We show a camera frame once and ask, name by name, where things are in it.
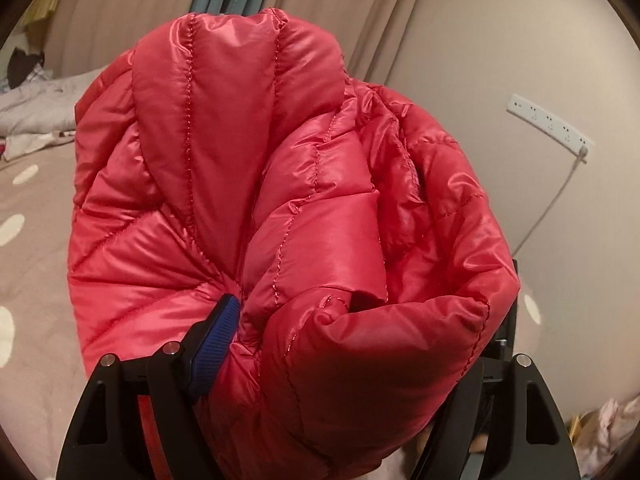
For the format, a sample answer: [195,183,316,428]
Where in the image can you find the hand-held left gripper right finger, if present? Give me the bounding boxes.
[407,352,583,480]

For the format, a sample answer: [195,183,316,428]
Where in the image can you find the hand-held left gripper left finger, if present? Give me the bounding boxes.
[56,294,241,480]

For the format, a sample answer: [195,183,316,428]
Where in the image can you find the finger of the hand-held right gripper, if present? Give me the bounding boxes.
[492,258,522,361]

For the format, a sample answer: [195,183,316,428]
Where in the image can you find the pink-red hooded down jacket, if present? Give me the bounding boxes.
[66,7,518,480]

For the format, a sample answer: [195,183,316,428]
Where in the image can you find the crumpled white floral cloth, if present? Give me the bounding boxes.
[569,394,640,480]

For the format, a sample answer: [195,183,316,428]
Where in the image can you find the white power strip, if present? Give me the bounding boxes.
[506,92,597,149]

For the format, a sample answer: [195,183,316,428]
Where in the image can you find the white printed cloth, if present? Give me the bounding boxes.
[0,129,77,162]

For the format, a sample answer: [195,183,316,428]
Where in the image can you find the grey duvet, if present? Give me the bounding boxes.
[0,67,108,137]

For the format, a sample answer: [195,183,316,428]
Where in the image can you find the dark brown garment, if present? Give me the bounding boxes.
[7,46,46,88]

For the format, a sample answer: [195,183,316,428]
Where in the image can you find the beige curtain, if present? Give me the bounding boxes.
[44,0,437,128]

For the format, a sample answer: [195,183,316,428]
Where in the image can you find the grey power cable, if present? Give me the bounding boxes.
[510,146,589,257]

